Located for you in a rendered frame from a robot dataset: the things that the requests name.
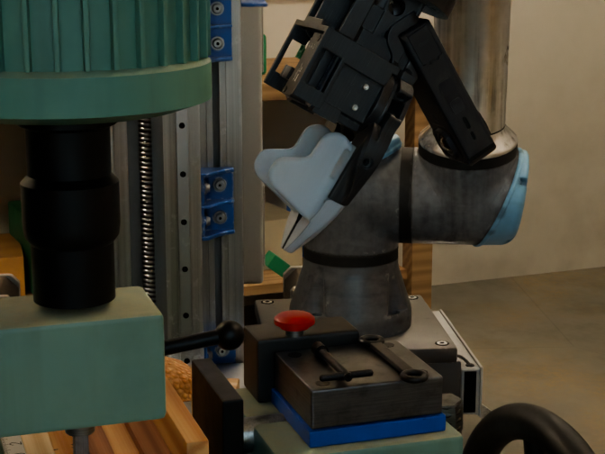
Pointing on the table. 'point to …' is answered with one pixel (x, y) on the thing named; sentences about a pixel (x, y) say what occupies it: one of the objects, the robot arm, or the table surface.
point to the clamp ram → (222, 411)
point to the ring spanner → (393, 359)
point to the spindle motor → (102, 59)
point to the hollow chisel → (80, 445)
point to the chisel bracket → (80, 365)
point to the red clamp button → (294, 320)
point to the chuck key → (336, 366)
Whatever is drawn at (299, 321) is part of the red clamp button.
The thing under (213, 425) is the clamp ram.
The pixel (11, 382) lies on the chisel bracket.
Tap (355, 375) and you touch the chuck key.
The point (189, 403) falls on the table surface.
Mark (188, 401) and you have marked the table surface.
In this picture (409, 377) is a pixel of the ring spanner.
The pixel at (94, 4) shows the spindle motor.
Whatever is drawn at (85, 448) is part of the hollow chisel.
